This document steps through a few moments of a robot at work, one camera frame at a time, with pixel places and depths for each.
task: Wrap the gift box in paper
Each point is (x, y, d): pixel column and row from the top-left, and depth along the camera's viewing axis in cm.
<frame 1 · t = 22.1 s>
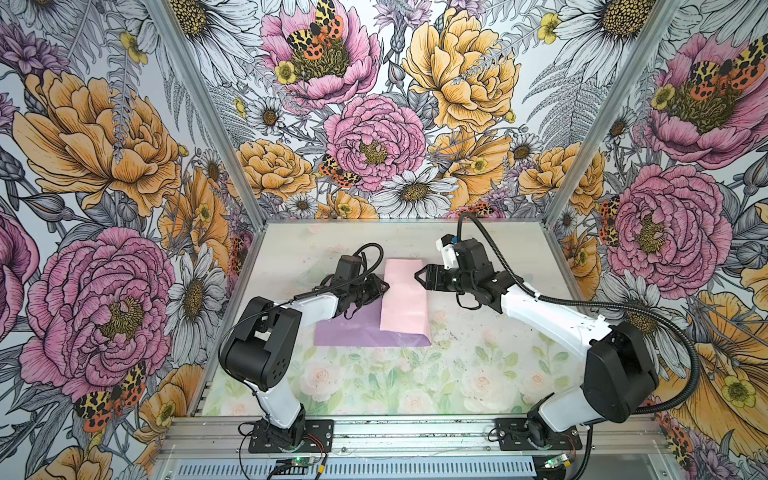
left hand: (387, 294, 94), fingers open
right hand: (424, 285, 84), fingers open
purple wrapping paper sheet: (364, 330, 95), on the table

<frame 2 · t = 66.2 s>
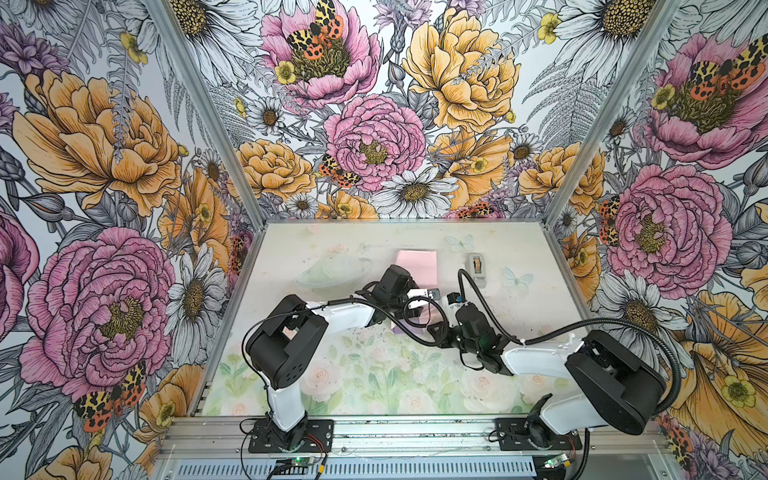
left hand: (413, 299, 93), fingers open
right hand: (430, 337, 88), fingers closed
grey tape dispenser: (475, 266, 104), point 5 cm above the table
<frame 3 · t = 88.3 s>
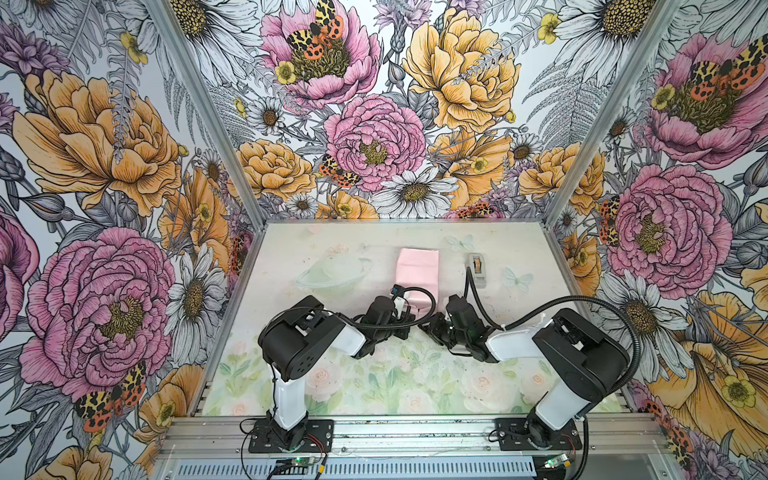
left hand: (412, 324, 95), fingers closed
right hand: (420, 334, 91), fingers open
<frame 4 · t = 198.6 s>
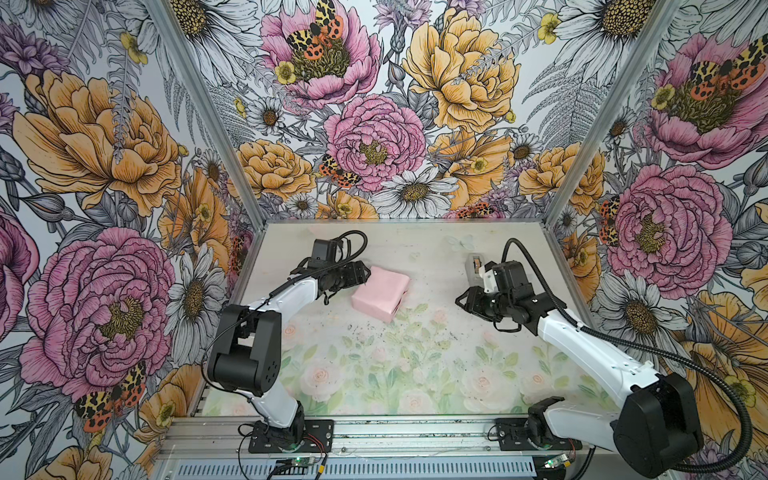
left hand: (360, 282, 93), fingers open
right hand: (462, 312, 82), fingers open
purple wrapping paper sheet: (382, 295, 93), point 8 cm above the table
the other named things where they were.

